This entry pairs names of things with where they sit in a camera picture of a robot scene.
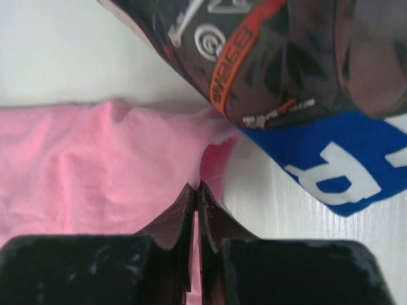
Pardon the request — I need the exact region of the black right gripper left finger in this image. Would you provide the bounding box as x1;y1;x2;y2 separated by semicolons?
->
1;185;195;304

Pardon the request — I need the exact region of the blue printed folded t-shirt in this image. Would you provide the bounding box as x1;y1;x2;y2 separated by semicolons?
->
102;0;406;215

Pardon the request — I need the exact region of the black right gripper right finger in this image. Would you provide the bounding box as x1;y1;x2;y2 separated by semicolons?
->
197;184;391;304

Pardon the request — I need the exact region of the pink t-shirt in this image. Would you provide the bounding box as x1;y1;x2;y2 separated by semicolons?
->
0;100;238;305

